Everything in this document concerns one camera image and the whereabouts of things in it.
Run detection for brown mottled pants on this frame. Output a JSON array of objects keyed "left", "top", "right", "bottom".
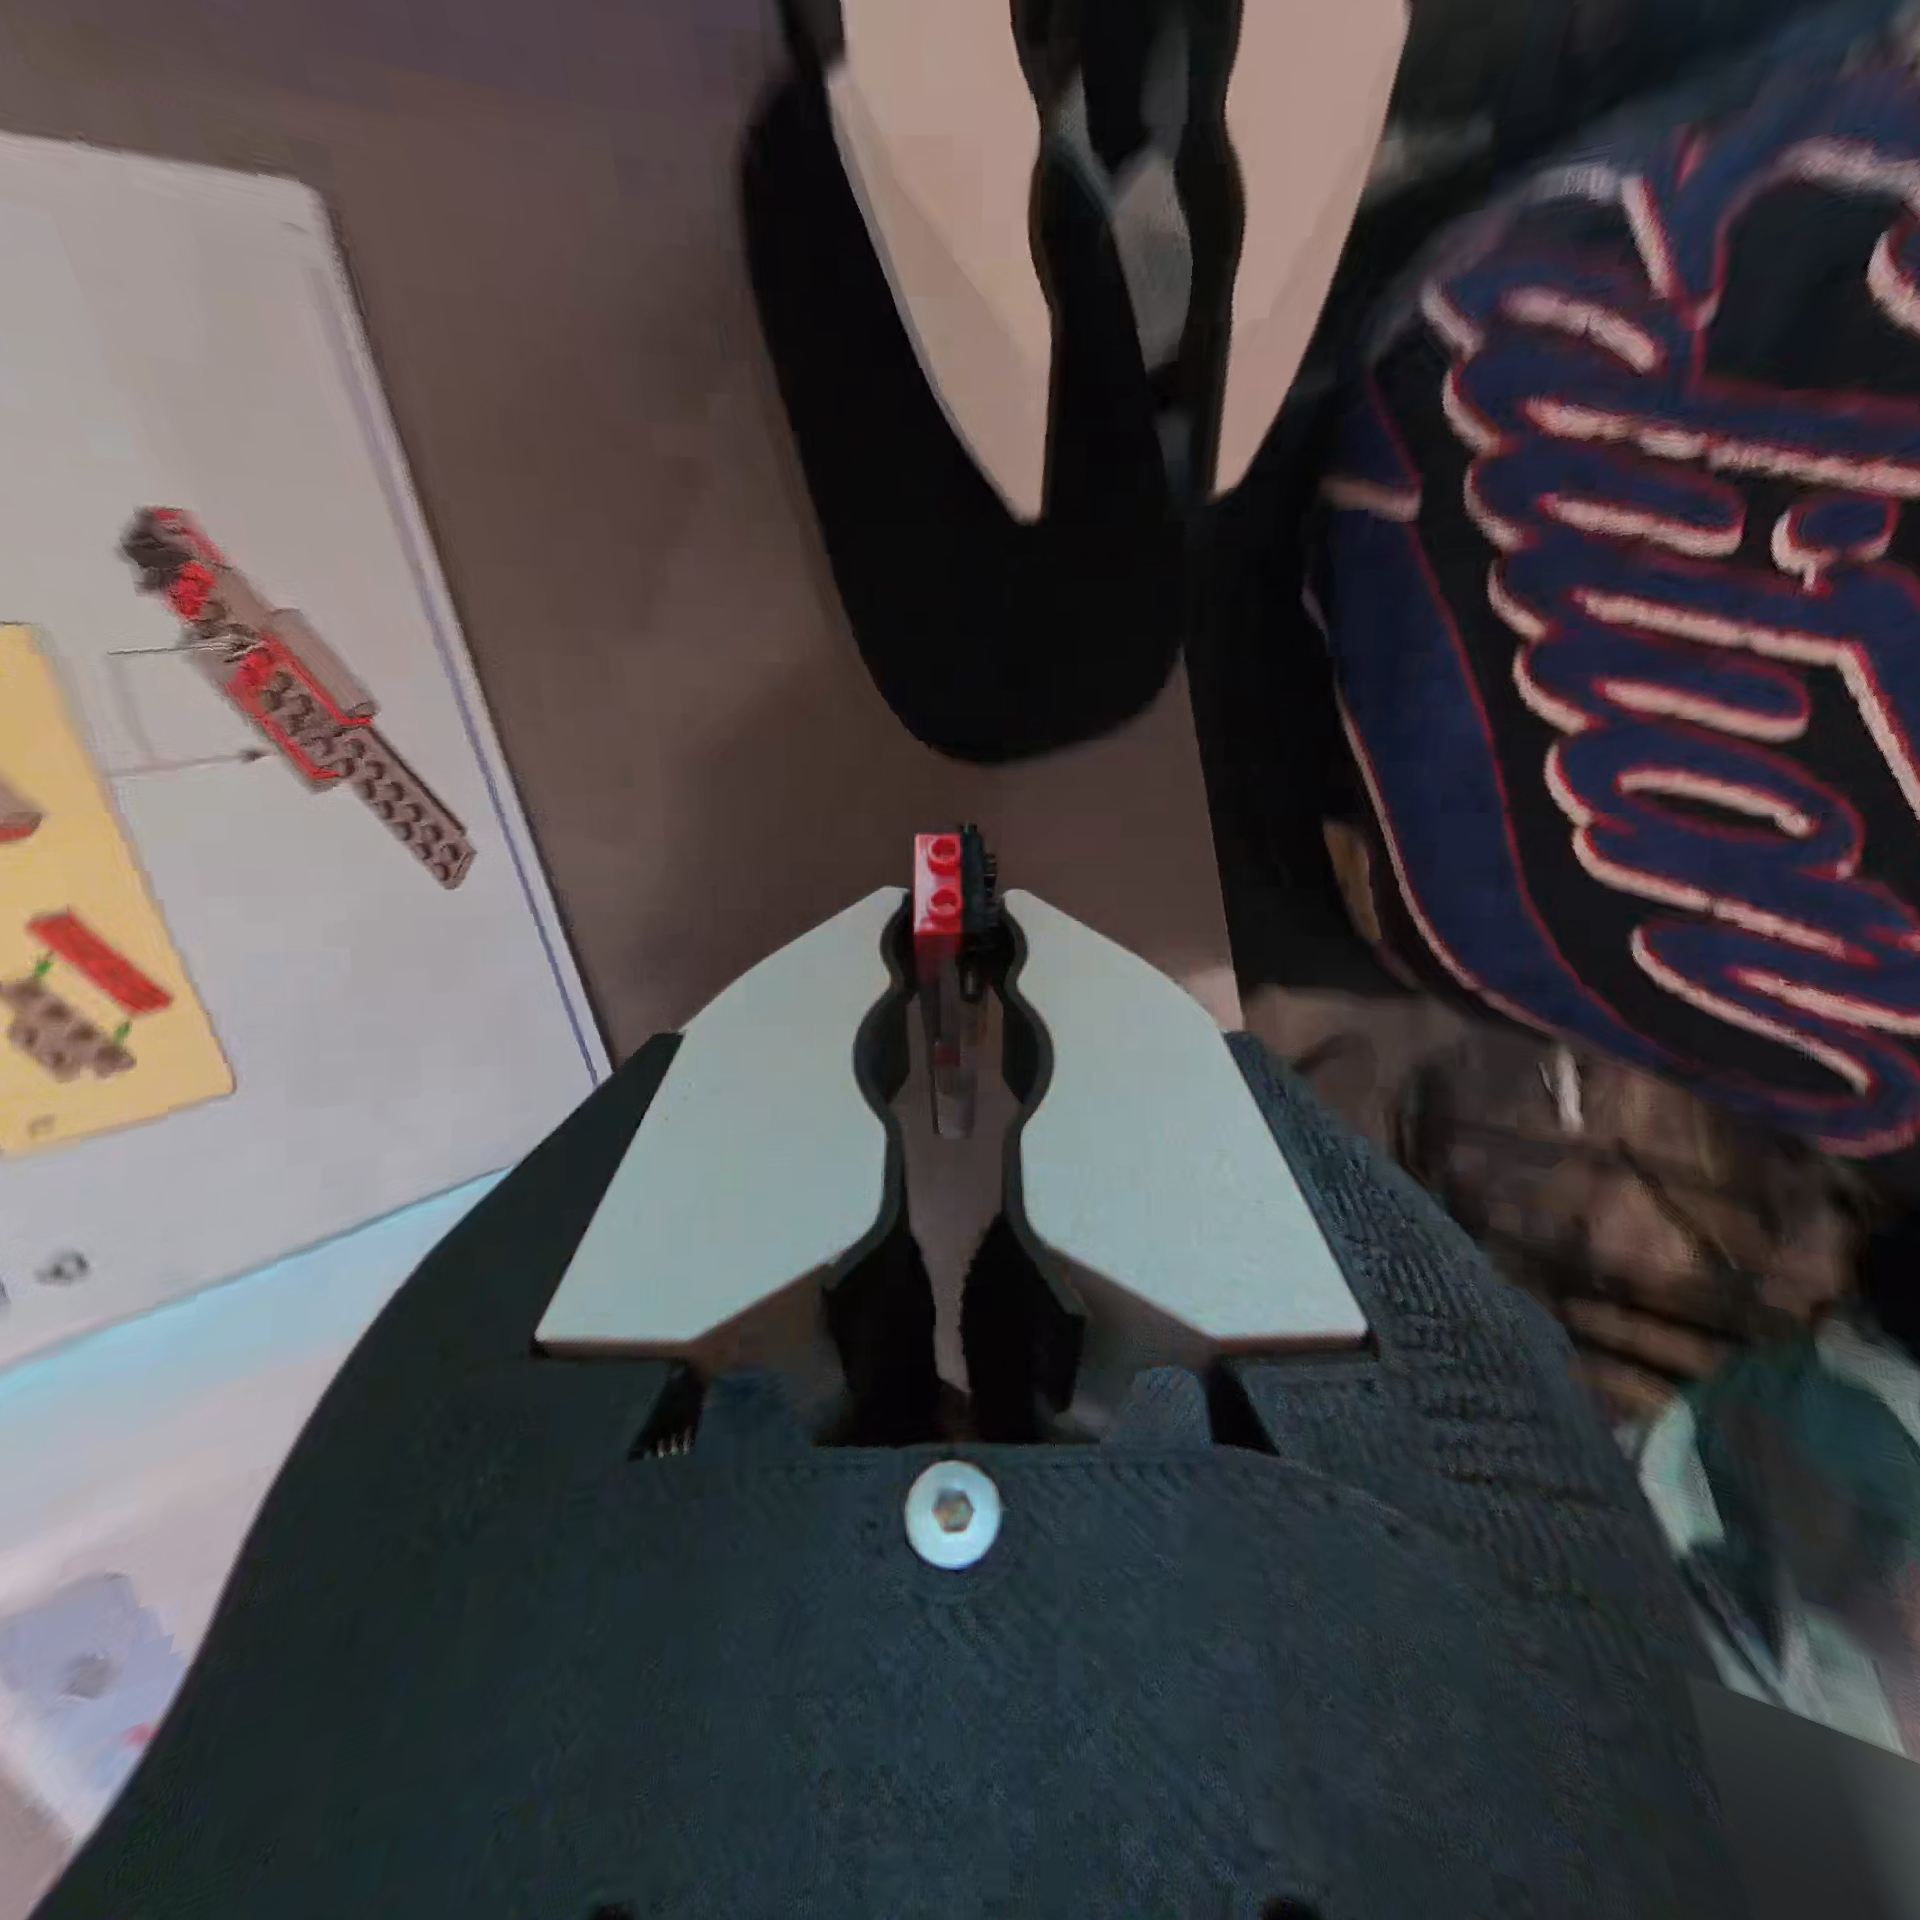
[{"left": 1246, "top": 975, "right": 1878, "bottom": 1441}]

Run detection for person's dark patterned jacket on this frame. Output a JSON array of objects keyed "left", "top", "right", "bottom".
[{"left": 1200, "top": 0, "right": 1920, "bottom": 1166}]

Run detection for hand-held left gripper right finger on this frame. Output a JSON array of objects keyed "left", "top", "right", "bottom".
[{"left": 961, "top": 888, "right": 1369, "bottom": 1447}]

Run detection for lego instruction booklet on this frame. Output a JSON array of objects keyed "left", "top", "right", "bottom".
[{"left": 0, "top": 127, "right": 617, "bottom": 1369}]

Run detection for grey and red lego assembly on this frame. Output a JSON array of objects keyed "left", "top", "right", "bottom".
[{"left": 911, "top": 821, "right": 1004, "bottom": 1142}]

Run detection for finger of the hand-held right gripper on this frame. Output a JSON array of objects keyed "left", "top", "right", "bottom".
[
  {"left": 824, "top": 0, "right": 1148, "bottom": 524},
  {"left": 1148, "top": 0, "right": 1413, "bottom": 506}
]

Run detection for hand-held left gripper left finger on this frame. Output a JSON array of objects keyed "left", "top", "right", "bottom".
[{"left": 536, "top": 886, "right": 962, "bottom": 1447}]

